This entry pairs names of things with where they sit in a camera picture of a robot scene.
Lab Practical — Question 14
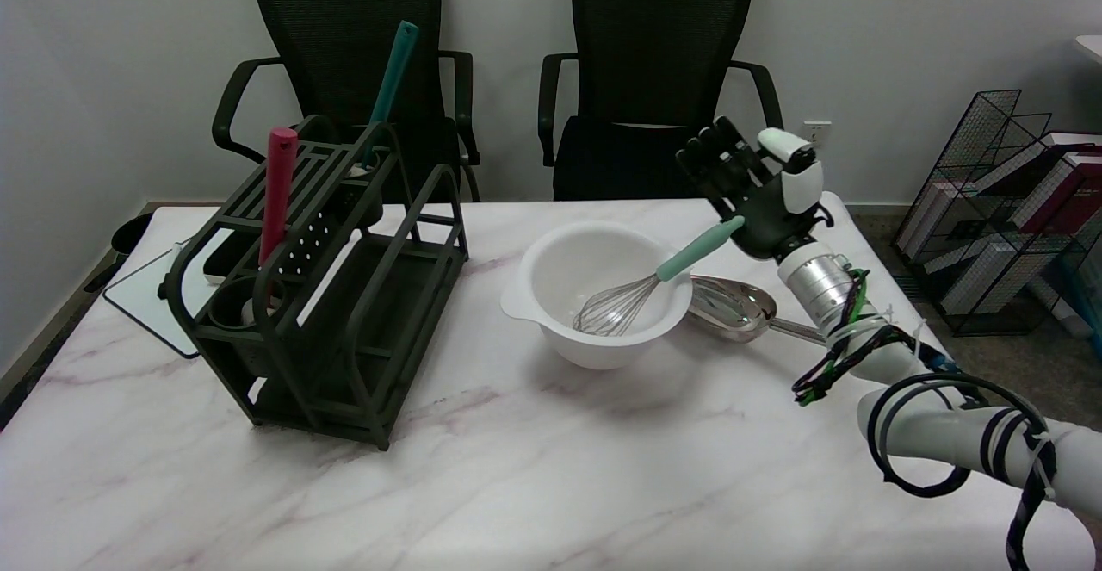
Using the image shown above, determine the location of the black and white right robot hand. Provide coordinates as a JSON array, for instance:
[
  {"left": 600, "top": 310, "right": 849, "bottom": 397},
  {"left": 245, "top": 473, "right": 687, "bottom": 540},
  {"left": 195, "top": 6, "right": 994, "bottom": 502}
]
[{"left": 676, "top": 116, "right": 834, "bottom": 262}]

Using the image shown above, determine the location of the whisk with mint green handle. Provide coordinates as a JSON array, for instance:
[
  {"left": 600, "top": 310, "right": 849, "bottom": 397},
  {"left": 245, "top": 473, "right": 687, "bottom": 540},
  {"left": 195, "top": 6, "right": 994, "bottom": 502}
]
[{"left": 573, "top": 215, "right": 746, "bottom": 337}]

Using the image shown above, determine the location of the white mixing bowl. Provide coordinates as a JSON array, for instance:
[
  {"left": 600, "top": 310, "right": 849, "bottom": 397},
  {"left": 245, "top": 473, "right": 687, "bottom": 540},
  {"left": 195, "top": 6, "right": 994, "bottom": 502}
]
[{"left": 501, "top": 220, "right": 695, "bottom": 371}]

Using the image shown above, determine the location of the stainless steel scoop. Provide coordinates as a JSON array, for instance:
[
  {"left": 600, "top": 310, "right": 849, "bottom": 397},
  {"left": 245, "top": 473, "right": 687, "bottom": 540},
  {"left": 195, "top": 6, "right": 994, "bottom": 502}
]
[{"left": 689, "top": 275, "right": 829, "bottom": 348}]

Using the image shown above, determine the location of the black mesh office chair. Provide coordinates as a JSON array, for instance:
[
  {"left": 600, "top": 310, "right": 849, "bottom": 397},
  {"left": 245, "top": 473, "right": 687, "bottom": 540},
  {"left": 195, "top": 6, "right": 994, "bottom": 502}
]
[
  {"left": 538, "top": 0, "right": 785, "bottom": 202},
  {"left": 212, "top": 0, "right": 481, "bottom": 203}
]

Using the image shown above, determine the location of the dark red book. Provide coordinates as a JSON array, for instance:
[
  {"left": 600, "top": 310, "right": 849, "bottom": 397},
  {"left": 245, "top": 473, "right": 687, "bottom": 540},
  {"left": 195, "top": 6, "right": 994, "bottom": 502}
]
[{"left": 1020, "top": 151, "right": 1102, "bottom": 240}]

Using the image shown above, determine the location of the dark green utensil rack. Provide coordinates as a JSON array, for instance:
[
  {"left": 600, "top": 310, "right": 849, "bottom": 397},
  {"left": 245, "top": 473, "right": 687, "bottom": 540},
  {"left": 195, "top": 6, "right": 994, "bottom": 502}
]
[{"left": 158, "top": 115, "right": 470, "bottom": 452}]

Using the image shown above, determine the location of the white board with black edge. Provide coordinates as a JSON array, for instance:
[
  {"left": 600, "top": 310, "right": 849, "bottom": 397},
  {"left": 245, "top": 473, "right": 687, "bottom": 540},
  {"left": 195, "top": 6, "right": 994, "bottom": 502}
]
[{"left": 102, "top": 244, "right": 226, "bottom": 360}]

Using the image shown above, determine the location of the black wire magazine rack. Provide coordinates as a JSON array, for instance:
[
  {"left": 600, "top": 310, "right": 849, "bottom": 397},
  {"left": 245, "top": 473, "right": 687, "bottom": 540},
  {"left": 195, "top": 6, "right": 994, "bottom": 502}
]
[{"left": 893, "top": 90, "right": 1102, "bottom": 337}]

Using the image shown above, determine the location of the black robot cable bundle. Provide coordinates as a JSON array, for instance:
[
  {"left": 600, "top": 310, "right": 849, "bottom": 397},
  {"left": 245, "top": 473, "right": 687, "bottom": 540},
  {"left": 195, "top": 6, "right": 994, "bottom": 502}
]
[{"left": 792, "top": 268, "right": 1064, "bottom": 571}]

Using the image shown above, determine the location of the teal utensil handle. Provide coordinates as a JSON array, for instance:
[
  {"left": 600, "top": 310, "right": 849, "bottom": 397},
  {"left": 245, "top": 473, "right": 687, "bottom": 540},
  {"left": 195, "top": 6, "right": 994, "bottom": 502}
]
[{"left": 360, "top": 21, "right": 420, "bottom": 169}]

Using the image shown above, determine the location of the red utensil handle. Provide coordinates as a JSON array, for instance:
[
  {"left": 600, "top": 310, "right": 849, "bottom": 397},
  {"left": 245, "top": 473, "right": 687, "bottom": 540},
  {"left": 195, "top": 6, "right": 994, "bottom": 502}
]
[{"left": 258, "top": 127, "right": 300, "bottom": 269}]

